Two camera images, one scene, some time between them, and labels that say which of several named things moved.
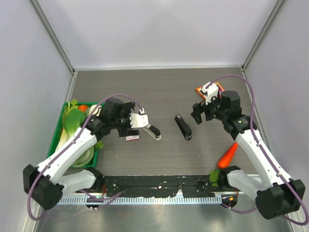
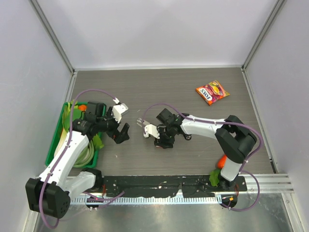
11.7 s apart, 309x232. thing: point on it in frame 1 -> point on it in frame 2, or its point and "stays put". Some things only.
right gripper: [199, 108] -> [162, 142]
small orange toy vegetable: [83, 107] stays put
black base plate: [159, 185] stays put
